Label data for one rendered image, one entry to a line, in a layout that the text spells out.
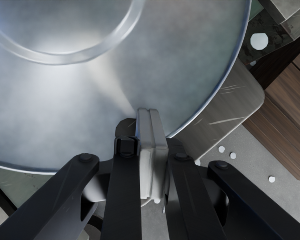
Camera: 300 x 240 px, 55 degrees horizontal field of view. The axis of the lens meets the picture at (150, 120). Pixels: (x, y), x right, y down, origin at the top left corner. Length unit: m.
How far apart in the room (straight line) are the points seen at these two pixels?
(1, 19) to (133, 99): 0.11
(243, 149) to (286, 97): 0.38
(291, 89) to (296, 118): 0.07
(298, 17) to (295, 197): 0.83
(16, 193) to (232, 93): 0.27
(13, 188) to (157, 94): 0.23
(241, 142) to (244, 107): 0.84
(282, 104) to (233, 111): 0.51
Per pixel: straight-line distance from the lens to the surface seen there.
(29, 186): 0.38
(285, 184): 1.16
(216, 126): 0.23
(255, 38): 0.40
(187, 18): 0.23
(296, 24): 0.46
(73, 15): 0.23
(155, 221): 1.06
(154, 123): 0.17
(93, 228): 1.07
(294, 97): 0.75
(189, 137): 0.22
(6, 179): 0.39
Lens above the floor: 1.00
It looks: 86 degrees down
